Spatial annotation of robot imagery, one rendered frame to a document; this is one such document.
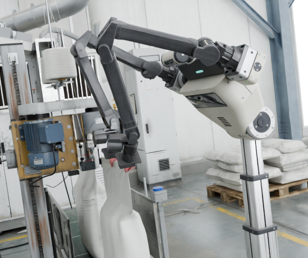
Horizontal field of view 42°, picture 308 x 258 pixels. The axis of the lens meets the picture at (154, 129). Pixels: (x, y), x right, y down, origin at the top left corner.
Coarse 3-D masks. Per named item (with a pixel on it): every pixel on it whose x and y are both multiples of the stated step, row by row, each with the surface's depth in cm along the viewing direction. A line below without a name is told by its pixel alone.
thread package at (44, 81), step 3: (42, 60) 227; (42, 63) 227; (42, 66) 228; (42, 69) 228; (42, 72) 228; (42, 75) 228; (42, 78) 229; (45, 78) 227; (42, 81) 229; (45, 81) 227; (48, 81) 226; (51, 81) 226; (54, 81) 227
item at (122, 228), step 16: (112, 176) 208; (112, 192) 212; (128, 192) 182; (112, 208) 202; (128, 208) 185; (112, 224) 192; (128, 224) 189; (112, 240) 193; (128, 240) 187; (144, 240) 190; (112, 256) 197; (128, 256) 187; (144, 256) 190
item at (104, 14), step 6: (96, 0) 534; (102, 0) 535; (108, 0) 542; (90, 6) 539; (96, 6) 534; (102, 6) 535; (108, 6) 541; (90, 12) 540; (96, 12) 535; (102, 12) 535; (108, 12) 541; (90, 18) 543; (102, 18) 536; (108, 18) 540; (90, 24) 546; (114, 42) 547
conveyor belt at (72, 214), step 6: (66, 210) 397; (72, 210) 394; (72, 216) 373; (72, 222) 353; (72, 228) 334; (78, 228) 332; (72, 234) 318; (78, 234) 316; (78, 240) 302; (78, 246) 289; (84, 246) 287; (78, 252) 276; (84, 252) 275
